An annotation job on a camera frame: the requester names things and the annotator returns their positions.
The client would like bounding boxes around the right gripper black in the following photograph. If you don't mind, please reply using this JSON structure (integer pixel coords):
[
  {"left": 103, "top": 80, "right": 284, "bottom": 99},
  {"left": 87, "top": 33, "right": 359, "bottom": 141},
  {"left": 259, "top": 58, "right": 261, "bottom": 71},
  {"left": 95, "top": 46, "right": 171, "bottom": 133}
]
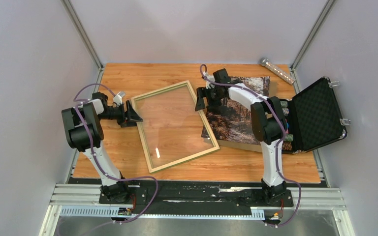
[{"left": 195, "top": 86, "right": 224, "bottom": 112}]

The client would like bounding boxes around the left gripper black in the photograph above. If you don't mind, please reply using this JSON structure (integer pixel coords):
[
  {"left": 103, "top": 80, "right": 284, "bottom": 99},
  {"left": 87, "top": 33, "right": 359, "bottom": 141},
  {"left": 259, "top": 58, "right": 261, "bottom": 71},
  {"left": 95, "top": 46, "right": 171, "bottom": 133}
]
[{"left": 97, "top": 101, "right": 143, "bottom": 128}]

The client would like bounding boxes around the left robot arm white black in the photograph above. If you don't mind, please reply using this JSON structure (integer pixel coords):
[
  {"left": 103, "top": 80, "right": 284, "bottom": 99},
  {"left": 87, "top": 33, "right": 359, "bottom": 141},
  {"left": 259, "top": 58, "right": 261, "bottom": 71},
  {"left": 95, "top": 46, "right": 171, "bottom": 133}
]
[{"left": 62, "top": 91, "right": 143, "bottom": 203}]

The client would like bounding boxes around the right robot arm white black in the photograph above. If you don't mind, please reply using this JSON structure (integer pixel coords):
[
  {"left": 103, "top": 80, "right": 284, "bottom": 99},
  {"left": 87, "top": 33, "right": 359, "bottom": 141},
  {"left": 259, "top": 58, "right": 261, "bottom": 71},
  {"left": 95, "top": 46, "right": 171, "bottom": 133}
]
[{"left": 194, "top": 64, "right": 287, "bottom": 205}]

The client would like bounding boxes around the autumn forest photo board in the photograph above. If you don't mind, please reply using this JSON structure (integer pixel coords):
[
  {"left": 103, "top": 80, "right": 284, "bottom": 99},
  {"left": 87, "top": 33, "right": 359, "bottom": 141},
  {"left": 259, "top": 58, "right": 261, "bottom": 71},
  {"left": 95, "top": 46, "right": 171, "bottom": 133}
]
[{"left": 206, "top": 76, "right": 277, "bottom": 152}]

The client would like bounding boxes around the silver glitter microphone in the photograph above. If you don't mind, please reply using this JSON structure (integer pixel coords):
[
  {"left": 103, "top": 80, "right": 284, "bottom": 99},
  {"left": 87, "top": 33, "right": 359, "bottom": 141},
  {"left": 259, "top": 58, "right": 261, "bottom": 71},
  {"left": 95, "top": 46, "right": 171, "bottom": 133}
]
[{"left": 259, "top": 58, "right": 296, "bottom": 85}]

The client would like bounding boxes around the black poker chip case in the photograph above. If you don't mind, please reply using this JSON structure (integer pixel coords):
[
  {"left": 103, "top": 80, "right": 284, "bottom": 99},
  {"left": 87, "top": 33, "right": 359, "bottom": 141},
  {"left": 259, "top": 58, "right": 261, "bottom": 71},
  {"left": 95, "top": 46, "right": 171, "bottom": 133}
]
[{"left": 282, "top": 76, "right": 348, "bottom": 154}]

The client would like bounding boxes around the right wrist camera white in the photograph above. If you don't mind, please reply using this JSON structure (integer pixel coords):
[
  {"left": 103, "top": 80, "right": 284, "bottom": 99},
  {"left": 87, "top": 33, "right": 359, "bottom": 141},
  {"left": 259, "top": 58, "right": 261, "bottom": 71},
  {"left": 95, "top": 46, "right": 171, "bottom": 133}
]
[{"left": 203, "top": 74, "right": 215, "bottom": 83}]

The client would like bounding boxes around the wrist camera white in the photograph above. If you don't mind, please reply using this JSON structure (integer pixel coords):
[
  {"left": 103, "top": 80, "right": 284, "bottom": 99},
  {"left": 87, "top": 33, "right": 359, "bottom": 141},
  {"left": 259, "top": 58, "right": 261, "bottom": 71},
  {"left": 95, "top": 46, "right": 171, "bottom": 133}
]
[
  {"left": 203, "top": 74, "right": 215, "bottom": 83},
  {"left": 113, "top": 91, "right": 126, "bottom": 106}
]

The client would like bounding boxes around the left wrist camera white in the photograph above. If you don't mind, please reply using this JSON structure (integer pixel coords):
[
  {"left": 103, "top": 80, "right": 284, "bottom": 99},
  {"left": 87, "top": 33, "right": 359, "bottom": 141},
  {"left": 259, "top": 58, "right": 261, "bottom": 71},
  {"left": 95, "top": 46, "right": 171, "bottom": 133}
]
[{"left": 113, "top": 91, "right": 126, "bottom": 106}]

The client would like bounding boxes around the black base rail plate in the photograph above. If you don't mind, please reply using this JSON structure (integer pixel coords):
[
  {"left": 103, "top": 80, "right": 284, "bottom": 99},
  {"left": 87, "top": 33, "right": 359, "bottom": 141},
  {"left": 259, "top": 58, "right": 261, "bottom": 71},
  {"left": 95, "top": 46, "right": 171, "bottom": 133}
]
[{"left": 98, "top": 180, "right": 294, "bottom": 215}]

